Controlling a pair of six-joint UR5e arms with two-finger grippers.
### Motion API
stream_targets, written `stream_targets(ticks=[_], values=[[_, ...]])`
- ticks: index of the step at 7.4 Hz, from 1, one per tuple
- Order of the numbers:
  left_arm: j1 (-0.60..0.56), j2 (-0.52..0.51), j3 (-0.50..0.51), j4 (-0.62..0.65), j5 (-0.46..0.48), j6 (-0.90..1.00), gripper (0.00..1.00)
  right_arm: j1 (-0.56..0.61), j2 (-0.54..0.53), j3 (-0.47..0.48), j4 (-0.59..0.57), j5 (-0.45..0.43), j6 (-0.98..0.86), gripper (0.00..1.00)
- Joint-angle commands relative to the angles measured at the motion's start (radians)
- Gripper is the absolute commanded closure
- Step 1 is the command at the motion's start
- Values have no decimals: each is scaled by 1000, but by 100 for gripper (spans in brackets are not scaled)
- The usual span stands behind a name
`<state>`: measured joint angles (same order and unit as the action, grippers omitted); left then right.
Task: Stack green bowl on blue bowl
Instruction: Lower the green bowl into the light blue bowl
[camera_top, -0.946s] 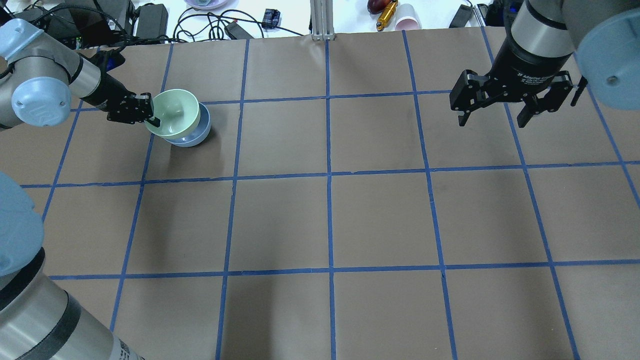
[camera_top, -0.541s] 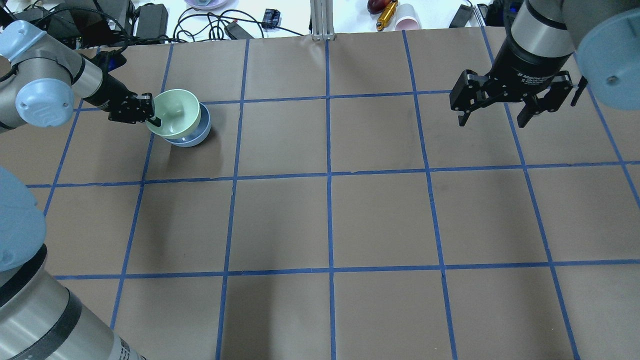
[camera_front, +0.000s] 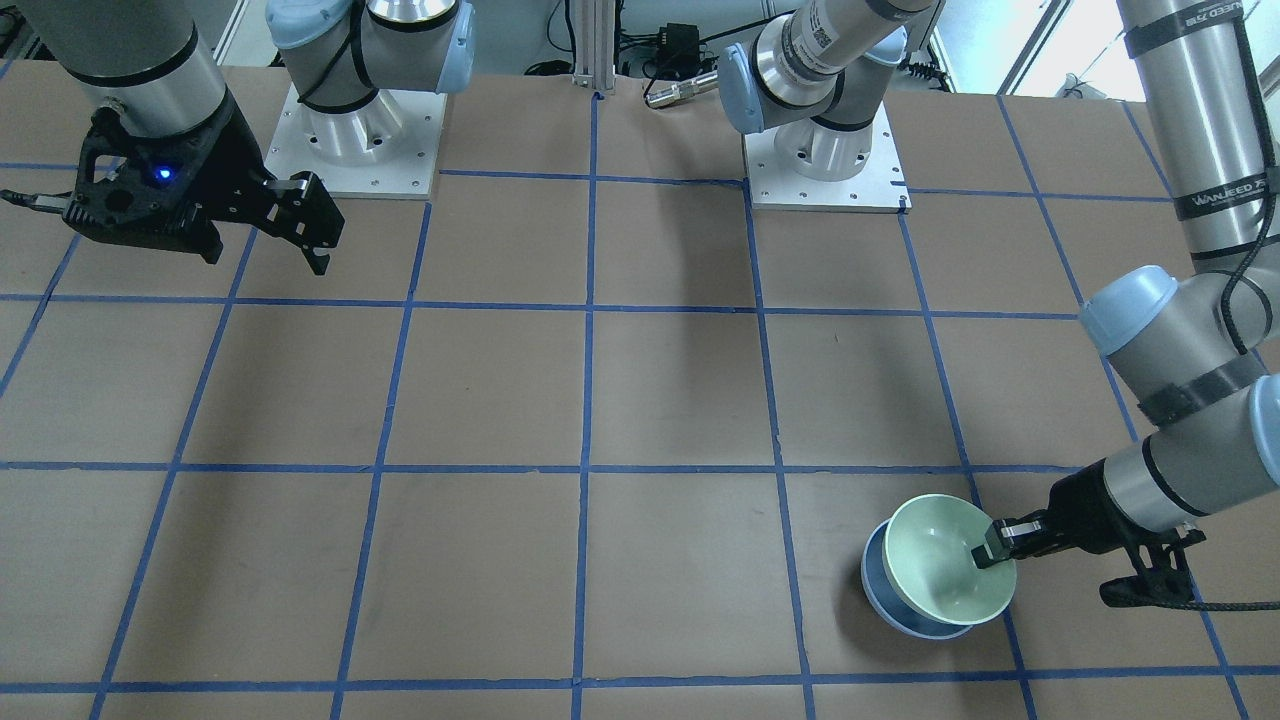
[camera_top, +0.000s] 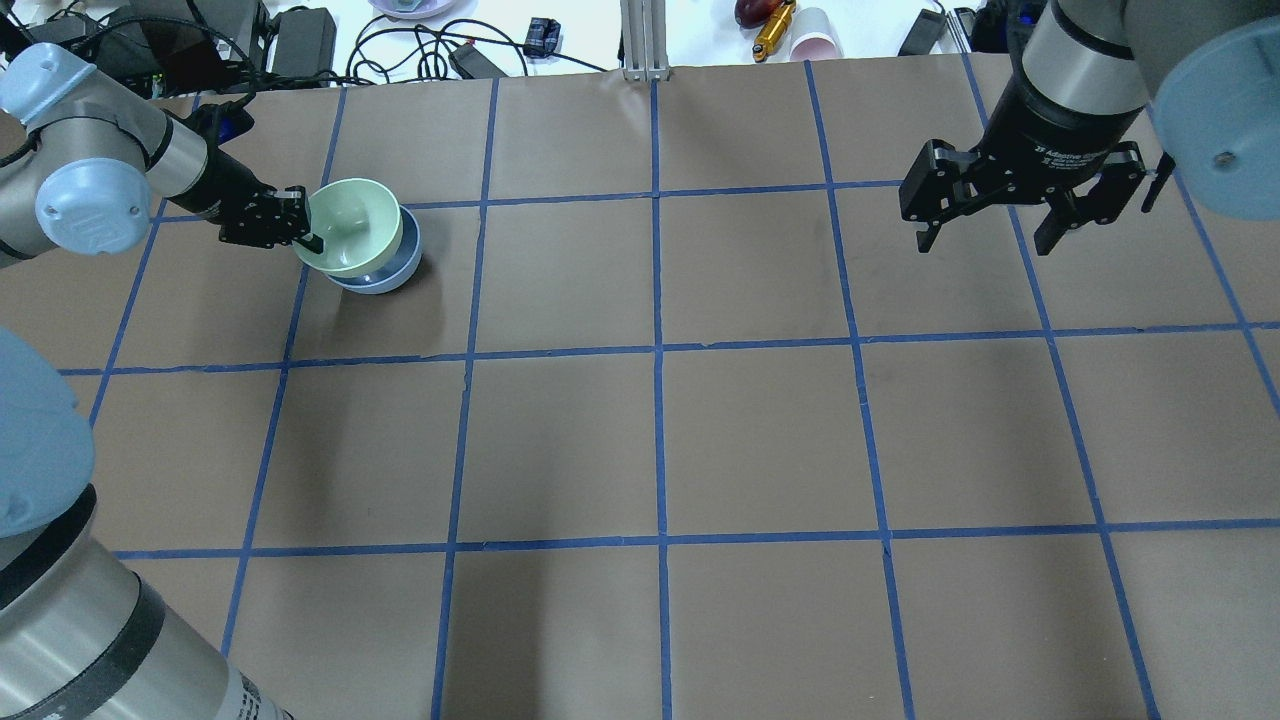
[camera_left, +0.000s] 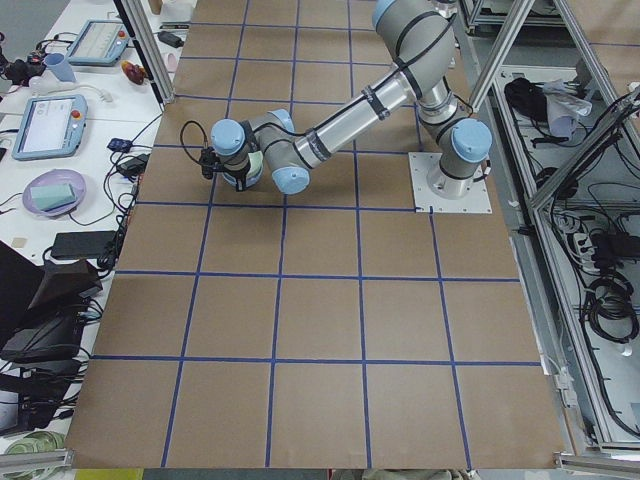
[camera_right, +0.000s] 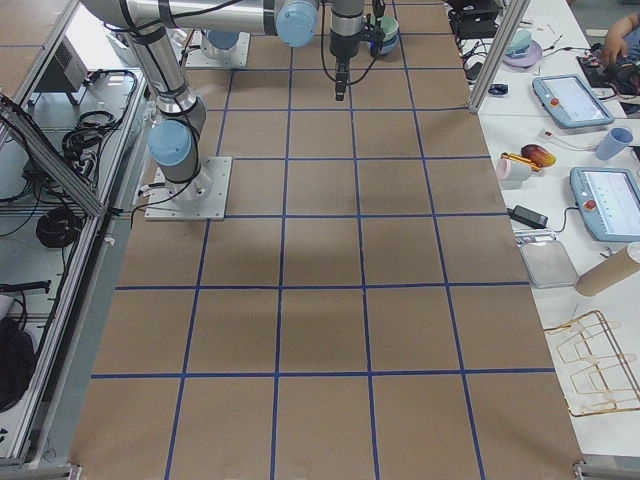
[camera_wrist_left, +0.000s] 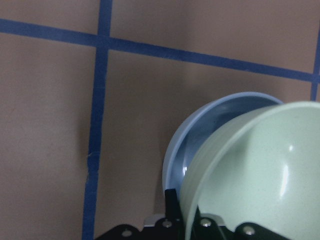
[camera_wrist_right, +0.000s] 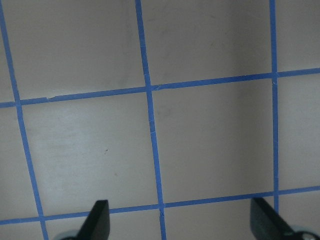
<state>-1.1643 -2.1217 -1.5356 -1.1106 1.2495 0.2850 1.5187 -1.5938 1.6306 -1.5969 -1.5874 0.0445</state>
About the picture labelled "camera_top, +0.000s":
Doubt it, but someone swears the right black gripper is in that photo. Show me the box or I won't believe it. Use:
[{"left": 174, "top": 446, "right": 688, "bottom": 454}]
[{"left": 899, "top": 76, "right": 1146, "bottom": 256}]

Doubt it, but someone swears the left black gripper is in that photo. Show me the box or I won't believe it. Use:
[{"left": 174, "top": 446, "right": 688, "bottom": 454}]
[{"left": 186, "top": 145, "right": 325, "bottom": 252}]

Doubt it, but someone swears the green bowl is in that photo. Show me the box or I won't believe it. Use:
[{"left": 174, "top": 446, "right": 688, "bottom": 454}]
[{"left": 292, "top": 178, "right": 404, "bottom": 281}]

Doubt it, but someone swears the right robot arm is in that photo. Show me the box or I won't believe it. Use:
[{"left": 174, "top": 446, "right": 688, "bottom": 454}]
[{"left": 899, "top": 1, "right": 1279, "bottom": 256}]

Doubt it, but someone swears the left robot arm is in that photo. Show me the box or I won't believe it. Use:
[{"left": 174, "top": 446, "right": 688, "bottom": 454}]
[{"left": 1, "top": 44, "right": 323, "bottom": 719}]

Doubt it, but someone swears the blue bowl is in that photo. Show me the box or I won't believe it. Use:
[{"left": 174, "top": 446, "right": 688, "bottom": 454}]
[{"left": 328, "top": 206, "right": 422, "bottom": 295}]

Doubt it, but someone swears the black power adapter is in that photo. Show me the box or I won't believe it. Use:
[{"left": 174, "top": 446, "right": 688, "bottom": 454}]
[{"left": 269, "top": 6, "right": 337, "bottom": 85}]

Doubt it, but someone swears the purple plate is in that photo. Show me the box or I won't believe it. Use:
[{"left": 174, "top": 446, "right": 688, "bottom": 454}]
[{"left": 367, "top": 0, "right": 456, "bottom": 20}]

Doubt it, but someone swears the pink cup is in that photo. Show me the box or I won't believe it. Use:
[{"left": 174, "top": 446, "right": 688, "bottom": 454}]
[{"left": 787, "top": 6, "right": 844, "bottom": 61}]

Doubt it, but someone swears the yellow metal cylinder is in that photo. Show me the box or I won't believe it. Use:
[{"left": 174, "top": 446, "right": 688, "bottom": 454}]
[{"left": 751, "top": 1, "right": 796, "bottom": 63}]

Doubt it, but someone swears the small blue black device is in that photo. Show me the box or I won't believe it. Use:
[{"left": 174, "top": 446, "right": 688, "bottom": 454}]
[{"left": 522, "top": 17, "right": 562, "bottom": 60}]

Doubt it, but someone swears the red toy fruit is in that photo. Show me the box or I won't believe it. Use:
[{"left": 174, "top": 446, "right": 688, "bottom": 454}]
[{"left": 733, "top": 0, "right": 785, "bottom": 29}]

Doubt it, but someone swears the aluminium frame post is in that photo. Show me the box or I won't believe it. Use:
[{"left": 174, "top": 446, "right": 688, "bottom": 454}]
[{"left": 620, "top": 0, "right": 671, "bottom": 82}]

